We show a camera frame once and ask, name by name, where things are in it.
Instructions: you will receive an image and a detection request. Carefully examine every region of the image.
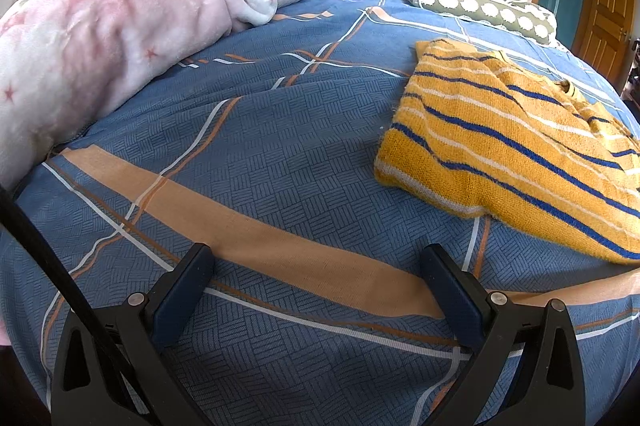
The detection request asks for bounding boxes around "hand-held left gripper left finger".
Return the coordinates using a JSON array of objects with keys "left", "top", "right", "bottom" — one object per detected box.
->
[{"left": 51, "top": 243, "right": 215, "bottom": 426}]

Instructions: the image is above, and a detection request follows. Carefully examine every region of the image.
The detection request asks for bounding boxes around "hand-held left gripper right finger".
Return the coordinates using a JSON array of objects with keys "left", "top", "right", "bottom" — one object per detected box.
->
[{"left": 420, "top": 244, "right": 586, "bottom": 426}]

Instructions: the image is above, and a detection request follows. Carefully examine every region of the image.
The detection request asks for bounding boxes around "yellow striped knit sweater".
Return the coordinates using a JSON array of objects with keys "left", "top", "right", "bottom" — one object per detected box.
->
[{"left": 374, "top": 38, "right": 640, "bottom": 264}]

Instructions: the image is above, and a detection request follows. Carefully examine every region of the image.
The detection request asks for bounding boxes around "blue plaid bed sheet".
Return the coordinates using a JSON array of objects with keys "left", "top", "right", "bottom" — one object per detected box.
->
[{"left": 0, "top": 0, "right": 640, "bottom": 426}]

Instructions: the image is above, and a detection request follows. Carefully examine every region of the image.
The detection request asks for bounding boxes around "pink floral fleece blanket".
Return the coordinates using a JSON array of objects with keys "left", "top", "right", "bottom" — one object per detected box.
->
[{"left": 0, "top": 0, "right": 351, "bottom": 194}]

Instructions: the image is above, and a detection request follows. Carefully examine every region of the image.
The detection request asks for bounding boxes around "green patterned bolster pillow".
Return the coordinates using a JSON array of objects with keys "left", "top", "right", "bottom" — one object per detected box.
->
[{"left": 401, "top": 0, "right": 558, "bottom": 45}]

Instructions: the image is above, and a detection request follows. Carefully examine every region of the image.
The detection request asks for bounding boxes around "wooden door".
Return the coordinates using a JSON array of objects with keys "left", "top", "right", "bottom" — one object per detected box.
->
[{"left": 571, "top": 0, "right": 637, "bottom": 79}]

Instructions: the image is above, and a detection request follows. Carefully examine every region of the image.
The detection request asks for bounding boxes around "black cable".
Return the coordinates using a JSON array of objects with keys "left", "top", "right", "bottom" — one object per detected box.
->
[{"left": 0, "top": 186, "right": 156, "bottom": 426}]

